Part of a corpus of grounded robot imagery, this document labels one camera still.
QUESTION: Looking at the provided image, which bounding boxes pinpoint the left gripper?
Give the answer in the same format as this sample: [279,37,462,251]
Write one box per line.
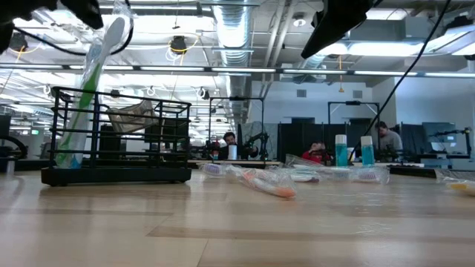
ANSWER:
[0,0,105,55]

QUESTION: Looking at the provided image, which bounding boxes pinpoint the teal mouthwash bottle white cap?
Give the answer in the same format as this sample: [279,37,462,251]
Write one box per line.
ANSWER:
[334,133,349,168]
[360,135,376,166]

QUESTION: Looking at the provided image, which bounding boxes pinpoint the orange toothbrush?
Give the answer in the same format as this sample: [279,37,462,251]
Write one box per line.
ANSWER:
[235,167,298,200]

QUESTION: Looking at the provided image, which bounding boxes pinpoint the packaged toothbrushes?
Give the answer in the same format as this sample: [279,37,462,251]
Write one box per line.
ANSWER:
[201,162,322,185]

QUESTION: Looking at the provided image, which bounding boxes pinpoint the long ceiling light bar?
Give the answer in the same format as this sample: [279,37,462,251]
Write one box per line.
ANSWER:
[0,62,475,79]

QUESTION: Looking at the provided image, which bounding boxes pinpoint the black partition screens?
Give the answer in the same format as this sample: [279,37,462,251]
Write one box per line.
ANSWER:
[277,122,374,164]

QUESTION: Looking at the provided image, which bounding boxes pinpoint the person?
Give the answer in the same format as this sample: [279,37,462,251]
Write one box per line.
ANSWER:
[218,131,260,161]
[301,141,333,165]
[374,121,404,153]

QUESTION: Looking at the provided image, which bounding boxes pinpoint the black curved arc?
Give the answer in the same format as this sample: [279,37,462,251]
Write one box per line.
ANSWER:
[0,134,29,161]

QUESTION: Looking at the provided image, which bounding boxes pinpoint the desk monitor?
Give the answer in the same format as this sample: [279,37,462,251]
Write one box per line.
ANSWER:
[422,121,458,144]

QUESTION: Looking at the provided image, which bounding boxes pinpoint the wooden workstation table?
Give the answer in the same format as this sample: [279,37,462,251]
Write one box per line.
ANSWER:
[187,159,282,167]

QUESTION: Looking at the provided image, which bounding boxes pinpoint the slim yellow-headed toothbrush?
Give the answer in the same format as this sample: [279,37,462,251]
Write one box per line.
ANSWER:
[434,168,475,197]

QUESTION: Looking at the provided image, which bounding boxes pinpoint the yellow hanging cord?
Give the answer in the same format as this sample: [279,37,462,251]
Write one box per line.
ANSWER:
[336,54,345,93]

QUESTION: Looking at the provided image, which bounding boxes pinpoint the black station frame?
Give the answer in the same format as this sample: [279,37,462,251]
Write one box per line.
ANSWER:
[327,100,381,149]
[209,96,266,161]

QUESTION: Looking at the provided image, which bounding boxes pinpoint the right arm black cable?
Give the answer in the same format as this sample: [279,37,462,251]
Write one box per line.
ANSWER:
[347,0,453,161]

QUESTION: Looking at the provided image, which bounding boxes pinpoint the silver air duct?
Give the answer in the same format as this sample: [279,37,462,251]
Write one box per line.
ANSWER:
[212,0,261,123]

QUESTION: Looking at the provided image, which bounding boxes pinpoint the black wire toothbrush caddy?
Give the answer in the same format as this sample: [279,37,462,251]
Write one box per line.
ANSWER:
[40,86,193,187]

